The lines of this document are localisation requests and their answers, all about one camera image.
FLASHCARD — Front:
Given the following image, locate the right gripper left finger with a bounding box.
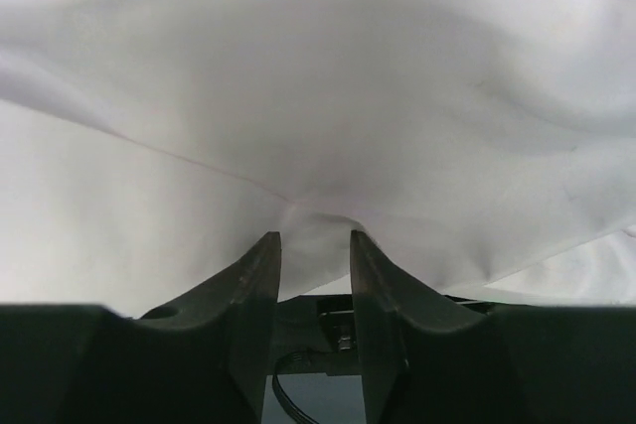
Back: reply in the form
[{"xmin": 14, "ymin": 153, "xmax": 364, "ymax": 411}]
[{"xmin": 1, "ymin": 232, "xmax": 281, "ymax": 423}]

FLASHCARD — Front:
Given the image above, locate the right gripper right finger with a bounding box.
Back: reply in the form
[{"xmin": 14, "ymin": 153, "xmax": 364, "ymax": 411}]
[{"xmin": 350, "ymin": 231, "xmax": 635, "ymax": 423}]

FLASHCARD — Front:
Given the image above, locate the white long sleeve shirt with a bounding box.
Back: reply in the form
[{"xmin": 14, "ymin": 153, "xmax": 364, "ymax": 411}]
[{"xmin": 1, "ymin": 0, "xmax": 635, "ymax": 316}]

